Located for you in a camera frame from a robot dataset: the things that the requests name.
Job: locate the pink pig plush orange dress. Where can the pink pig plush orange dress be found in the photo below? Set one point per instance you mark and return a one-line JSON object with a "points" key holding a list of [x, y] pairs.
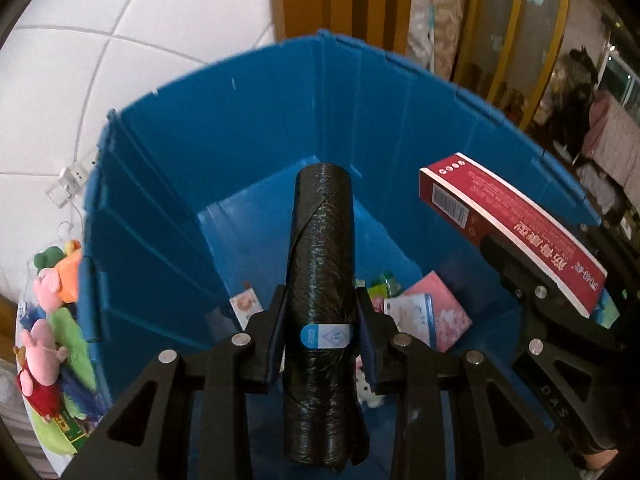
{"points": [[64, 276]]}

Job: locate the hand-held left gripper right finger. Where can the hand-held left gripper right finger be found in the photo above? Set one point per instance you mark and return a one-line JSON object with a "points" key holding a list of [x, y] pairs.
{"points": [[365, 345]]}

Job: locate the pink quilted blanket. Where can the pink quilted blanket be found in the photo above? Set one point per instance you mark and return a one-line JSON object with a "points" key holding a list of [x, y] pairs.
{"points": [[615, 135]]}

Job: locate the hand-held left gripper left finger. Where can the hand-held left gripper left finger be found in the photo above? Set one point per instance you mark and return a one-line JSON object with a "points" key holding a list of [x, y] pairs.
{"points": [[276, 345]]}

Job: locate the small printed card packet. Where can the small printed card packet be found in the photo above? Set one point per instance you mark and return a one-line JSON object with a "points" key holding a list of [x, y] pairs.
{"points": [[245, 309]]}

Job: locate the small green plush head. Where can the small green plush head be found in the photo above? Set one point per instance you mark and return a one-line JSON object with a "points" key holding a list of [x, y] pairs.
{"points": [[45, 258]]}

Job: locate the person's right hand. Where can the person's right hand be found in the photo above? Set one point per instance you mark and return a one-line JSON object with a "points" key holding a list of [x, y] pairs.
{"points": [[597, 458]]}

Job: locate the green small packet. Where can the green small packet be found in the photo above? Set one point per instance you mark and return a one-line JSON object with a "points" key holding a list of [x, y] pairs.
{"points": [[384, 285]]}

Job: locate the white tissue packet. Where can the white tissue packet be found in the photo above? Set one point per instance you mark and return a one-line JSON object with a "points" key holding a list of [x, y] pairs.
{"points": [[412, 317]]}

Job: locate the red and white box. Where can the red and white box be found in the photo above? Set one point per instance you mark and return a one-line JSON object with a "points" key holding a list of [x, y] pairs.
{"points": [[505, 220]]}

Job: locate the rolled patterned fabric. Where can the rolled patterned fabric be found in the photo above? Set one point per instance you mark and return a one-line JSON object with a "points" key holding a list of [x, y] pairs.
{"points": [[440, 15]]}

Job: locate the blue plastic bin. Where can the blue plastic bin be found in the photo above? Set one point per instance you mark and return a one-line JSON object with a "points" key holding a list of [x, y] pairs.
{"points": [[210, 170]]}

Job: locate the pink box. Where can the pink box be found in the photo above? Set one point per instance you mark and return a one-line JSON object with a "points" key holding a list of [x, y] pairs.
{"points": [[442, 312]]}

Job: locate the black trash bag roll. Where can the black trash bag roll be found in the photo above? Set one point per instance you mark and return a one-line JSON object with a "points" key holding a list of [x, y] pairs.
{"points": [[320, 270]]}

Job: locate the dark green small box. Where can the dark green small box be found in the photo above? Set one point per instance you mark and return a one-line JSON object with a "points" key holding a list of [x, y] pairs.
{"points": [[70, 426]]}

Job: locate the small white plush toy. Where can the small white plush toy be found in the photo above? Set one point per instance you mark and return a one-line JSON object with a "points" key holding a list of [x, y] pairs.
{"points": [[369, 385]]}

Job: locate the pink pig plush red dress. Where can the pink pig plush red dress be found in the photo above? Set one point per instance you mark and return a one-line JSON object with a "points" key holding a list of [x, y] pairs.
{"points": [[37, 360]]}

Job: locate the blue plush toy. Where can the blue plush toy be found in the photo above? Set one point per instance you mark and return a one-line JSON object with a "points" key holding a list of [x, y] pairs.
{"points": [[77, 397]]}

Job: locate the white power strip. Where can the white power strip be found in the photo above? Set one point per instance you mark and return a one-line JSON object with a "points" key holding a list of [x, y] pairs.
{"points": [[75, 176]]}

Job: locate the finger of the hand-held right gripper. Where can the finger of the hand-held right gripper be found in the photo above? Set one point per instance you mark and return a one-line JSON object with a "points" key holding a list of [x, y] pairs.
{"points": [[607, 250], [522, 280]]}

